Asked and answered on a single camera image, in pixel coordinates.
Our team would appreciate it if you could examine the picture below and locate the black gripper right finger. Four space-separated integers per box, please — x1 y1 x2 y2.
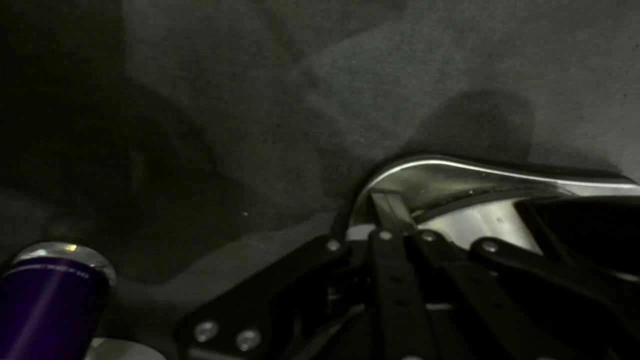
415 228 640 360

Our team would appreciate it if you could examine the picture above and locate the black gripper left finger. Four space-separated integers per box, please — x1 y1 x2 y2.
175 188 429 360

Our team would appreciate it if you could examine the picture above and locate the silver butter knife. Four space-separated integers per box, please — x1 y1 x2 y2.
345 151 640 255

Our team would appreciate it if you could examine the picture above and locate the shiny purple metal cylinder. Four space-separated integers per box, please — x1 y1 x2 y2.
0 239 120 360

